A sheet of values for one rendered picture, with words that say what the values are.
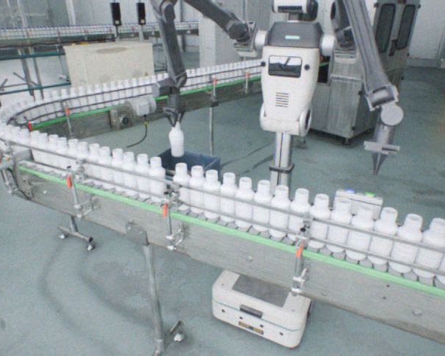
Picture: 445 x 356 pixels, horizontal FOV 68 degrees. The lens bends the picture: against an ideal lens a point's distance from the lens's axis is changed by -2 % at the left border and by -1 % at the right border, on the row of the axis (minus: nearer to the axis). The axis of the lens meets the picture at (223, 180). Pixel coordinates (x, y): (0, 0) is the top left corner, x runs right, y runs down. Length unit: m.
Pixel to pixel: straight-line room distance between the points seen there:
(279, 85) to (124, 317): 1.58
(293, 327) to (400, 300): 0.89
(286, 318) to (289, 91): 1.12
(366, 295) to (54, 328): 1.77
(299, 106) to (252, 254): 0.71
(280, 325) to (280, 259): 0.87
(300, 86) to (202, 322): 1.42
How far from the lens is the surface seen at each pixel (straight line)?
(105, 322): 2.24
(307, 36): 1.56
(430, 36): 12.91
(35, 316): 2.44
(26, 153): 1.72
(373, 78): 1.12
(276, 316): 1.88
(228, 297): 1.94
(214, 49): 7.02
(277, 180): 1.72
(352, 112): 4.65
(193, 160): 1.85
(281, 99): 1.54
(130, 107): 2.59
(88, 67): 5.04
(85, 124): 2.58
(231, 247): 1.15
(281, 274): 1.13
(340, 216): 1.00
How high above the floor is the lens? 1.64
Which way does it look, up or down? 27 degrees down
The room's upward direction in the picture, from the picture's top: straight up
